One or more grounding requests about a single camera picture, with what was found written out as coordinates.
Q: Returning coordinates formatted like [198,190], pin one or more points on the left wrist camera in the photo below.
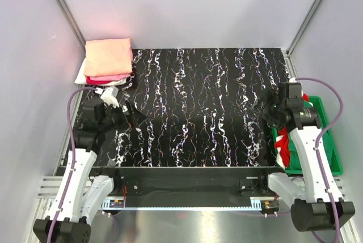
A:
[108,95]

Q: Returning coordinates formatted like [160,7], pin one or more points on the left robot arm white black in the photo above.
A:
[74,207]

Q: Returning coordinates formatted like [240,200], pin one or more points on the folded white t shirt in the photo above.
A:
[84,80]

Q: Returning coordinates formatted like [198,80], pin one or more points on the green plastic bin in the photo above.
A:
[328,141]

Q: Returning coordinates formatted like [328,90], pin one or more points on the red white t shirt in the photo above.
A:
[287,156]

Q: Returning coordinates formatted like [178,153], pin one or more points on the aluminium frame rail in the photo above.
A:
[50,186]

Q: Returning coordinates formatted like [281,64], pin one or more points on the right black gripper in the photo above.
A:
[271,97]

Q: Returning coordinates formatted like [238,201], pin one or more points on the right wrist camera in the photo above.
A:
[290,95]

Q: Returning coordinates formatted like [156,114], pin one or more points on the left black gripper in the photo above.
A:
[137,117]

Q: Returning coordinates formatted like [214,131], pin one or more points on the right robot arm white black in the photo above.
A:
[319,206]

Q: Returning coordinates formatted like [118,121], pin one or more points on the green t shirt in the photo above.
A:
[312,141]

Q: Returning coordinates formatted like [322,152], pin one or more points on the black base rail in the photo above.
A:
[180,188]

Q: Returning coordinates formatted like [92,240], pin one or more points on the folded peach t shirt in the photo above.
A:
[108,57]

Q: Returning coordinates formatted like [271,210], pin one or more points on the folded pink t shirt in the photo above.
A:
[105,78]

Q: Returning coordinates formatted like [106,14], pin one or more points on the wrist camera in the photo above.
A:
[290,95]
[108,95]

